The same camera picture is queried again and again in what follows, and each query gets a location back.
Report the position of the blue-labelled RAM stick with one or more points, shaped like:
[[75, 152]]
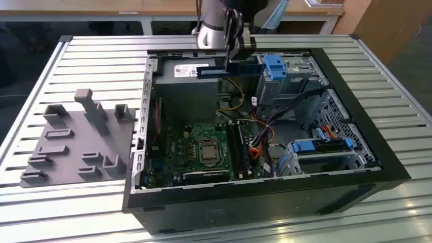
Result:
[[213, 72]]

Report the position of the brown wooden cabinet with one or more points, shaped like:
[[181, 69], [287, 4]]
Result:
[[389, 25]]

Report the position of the grey metal disk bay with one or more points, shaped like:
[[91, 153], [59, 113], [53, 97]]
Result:
[[325, 162]]

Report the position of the black graphics card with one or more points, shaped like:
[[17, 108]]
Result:
[[206, 176]]

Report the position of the silver CPU in socket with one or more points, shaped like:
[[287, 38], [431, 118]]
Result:
[[210, 153]]

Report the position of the tall blue drive carrier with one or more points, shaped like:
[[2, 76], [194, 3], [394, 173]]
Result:
[[275, 68]]

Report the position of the green motherboard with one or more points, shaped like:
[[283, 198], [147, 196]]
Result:
[[189, 131]]

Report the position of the pale blue teach pendant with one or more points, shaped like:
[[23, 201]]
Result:
[[275, 15]]

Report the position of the wooden desk with white frame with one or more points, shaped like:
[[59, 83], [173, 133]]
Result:
[[102, 5]]

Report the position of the flat blue disk carrier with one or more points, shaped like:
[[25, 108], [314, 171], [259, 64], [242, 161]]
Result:
[[303, 146]]

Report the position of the black open PC case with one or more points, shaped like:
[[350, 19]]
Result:
[[270, 202]]

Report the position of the grey power supply unit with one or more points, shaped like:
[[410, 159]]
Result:
[[182, 101]]

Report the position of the grey parts rack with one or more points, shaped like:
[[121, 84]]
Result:
[[67, 162]]

